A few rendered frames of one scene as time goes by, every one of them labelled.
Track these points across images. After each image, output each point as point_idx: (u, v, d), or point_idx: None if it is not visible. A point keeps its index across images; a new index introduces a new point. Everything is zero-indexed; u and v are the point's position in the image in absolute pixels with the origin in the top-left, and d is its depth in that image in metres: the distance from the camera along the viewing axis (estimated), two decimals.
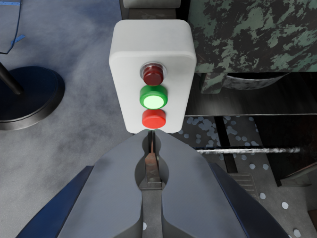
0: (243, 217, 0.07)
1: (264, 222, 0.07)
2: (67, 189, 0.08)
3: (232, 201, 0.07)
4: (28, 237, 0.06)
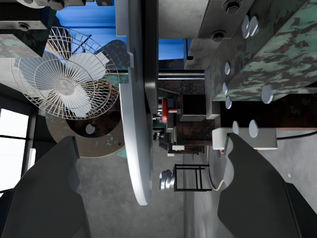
0: None
1: None
2: None
3: (302, 230, 0.06)
4: None
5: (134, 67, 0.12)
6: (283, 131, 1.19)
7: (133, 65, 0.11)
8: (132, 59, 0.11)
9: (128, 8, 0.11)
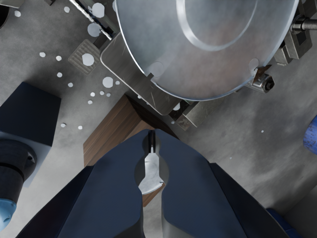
0: (243, 217, 0.07)
1: (264, 222, 0.07)
2: (67, 189, 0.08)
3: (232, 201, 0.07)
4: (28, 237, 0.06)
5: None
6: None
7: None
8: None
9: None
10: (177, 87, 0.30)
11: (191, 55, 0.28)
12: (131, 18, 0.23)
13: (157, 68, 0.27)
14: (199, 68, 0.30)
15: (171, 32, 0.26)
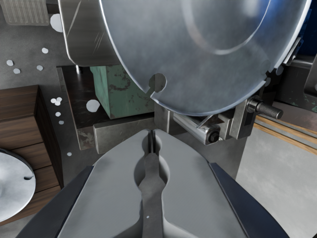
0: (243, 217, 0.07)
1: (264, 222, 0.07)
2: (67, 189, 0.08)
3: (232, 201, 0.07)
4: (28, 237, 0.06)
5: None
6: None
7: None
8: None
9: None
10: (284, 41, 0.28)
11: (266, 27, 0.25)
12: (229, 96, 0.28)
13: (264, 67, 0.28)
14: (279, 13, 0.25)
15: (245, 55, 0.26)
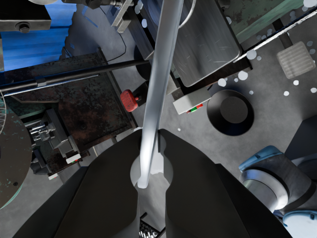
0: (247, 218, 0.07)
1: (269, 225, 0.07)
2: (62, 190, 0.08)
3: (236, 202, 0.07)
4: None
5: None
6: (164, 102, 1.61)
7: None
8: None
9: (145, 187, 0.17)
10: None
11: None
12: None
13: None
14: None
15: None
